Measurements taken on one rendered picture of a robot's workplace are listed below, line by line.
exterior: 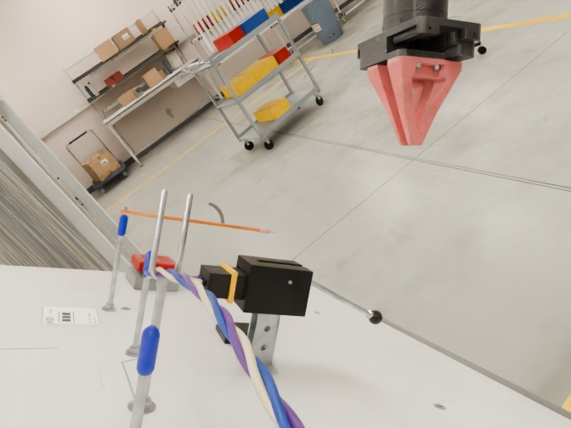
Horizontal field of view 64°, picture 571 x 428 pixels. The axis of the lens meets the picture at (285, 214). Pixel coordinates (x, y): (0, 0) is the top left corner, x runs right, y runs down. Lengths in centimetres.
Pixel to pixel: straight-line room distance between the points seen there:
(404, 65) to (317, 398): 28
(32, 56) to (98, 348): 827
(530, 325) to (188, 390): 147
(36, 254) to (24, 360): 76
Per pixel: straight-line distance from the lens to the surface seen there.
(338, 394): 40
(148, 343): 21
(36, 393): 35
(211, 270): 38
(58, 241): 112
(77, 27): 863
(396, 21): 44
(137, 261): 60
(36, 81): 860
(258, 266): 37
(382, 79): 45
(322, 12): 744
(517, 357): 167
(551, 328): 171
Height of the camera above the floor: 130
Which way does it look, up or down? 24 degrees down
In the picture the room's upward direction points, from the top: 34 degrees counter-clockwise
